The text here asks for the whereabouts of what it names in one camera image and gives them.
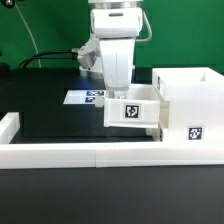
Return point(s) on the white drawer box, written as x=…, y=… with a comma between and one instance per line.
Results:
x=140, y=108
x=156, y=133

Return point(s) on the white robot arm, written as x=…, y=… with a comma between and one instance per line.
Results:
x=89, y=54

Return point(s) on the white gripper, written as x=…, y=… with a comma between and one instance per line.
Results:
x=116, y=30

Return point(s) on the white front drawer box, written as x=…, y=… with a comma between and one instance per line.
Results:
x=156, y=133

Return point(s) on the fiducial marker sheet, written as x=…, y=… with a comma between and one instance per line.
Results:
x=82, y=96

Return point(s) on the white drawer cabinet frame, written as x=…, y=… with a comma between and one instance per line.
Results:
x=192, y=104

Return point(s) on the white U-shaped boundary fence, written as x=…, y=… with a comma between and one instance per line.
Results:
x=97, y=155

